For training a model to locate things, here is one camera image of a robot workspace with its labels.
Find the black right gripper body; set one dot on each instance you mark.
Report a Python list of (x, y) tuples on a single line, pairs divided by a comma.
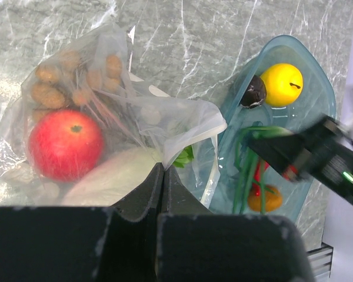
[(317, 152)]

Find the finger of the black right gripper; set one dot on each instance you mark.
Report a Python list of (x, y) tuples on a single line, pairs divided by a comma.
[(276, 149)]

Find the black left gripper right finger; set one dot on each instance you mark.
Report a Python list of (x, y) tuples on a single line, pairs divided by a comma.
[(194, 244)]

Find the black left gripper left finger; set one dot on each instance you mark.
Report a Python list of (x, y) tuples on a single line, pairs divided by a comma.
[(115, 243)]

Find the green toy long beans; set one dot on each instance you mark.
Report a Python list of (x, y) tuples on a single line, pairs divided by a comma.
[(246, 161)]

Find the white toy daikon radish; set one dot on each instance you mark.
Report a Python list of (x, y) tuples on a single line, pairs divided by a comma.
[(113, 179)]

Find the red toy apple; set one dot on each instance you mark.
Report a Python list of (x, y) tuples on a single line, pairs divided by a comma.
[(65, 145)]

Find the clear polka dot zip bag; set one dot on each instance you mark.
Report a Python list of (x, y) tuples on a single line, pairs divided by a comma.
[(184, 131)]

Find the longan bunch toy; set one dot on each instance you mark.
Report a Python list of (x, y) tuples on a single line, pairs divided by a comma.
[(71, 82)]

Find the red toy chili pepper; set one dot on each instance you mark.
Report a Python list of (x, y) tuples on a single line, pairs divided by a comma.
[(258, 175)]

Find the orange toy tangerine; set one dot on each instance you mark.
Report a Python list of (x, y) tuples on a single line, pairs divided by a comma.
[(273, 198)]

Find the dark brown toy chestnut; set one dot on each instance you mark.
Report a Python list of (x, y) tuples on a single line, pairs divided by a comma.
[(255, 93)]

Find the teal transparent plastic container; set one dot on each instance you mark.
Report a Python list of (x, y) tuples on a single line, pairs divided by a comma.
[(317, 98)]

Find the yellow toy lemon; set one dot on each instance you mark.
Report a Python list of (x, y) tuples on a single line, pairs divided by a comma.
[(284, 84)]

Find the aluminium frame rail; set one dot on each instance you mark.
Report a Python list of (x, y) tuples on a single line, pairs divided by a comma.
[(321, 261)]

